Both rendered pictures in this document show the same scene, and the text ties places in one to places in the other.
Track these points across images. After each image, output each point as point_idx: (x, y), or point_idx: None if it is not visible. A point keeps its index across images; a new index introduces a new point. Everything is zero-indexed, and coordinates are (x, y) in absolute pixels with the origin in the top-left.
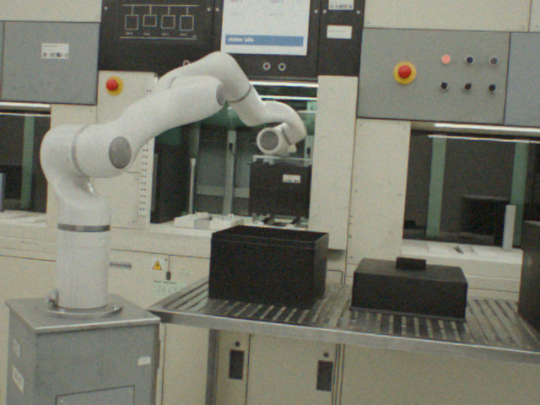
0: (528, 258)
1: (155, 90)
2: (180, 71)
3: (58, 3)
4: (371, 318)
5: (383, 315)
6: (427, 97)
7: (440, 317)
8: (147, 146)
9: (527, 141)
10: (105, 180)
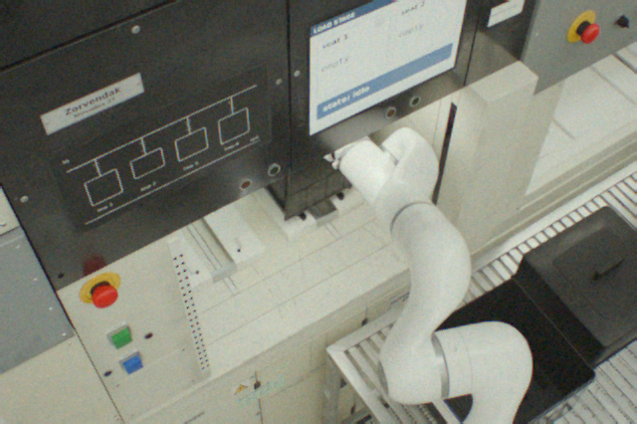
0: None
1: (412, 400)
2: (425, 339)
3: None
4: (629, 377)
5: (624, 357)
6: (596, 41)
7: None
8: (195, 313)
9: None
10: (131, 381)
